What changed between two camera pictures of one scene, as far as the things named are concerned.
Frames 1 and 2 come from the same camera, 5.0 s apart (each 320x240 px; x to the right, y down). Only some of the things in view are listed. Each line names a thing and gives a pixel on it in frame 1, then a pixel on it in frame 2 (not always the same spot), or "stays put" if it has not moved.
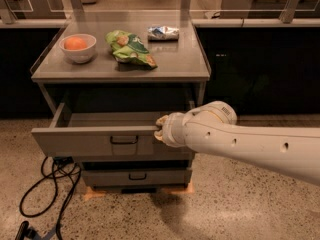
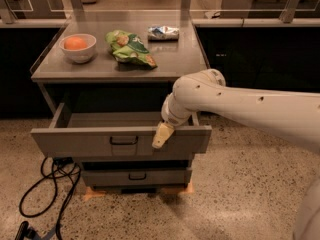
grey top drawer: (103, 134) stays put
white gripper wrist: (170, 129) to (172, 118)
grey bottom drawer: (138, 177) stays put
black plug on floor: (25, 231) stays put
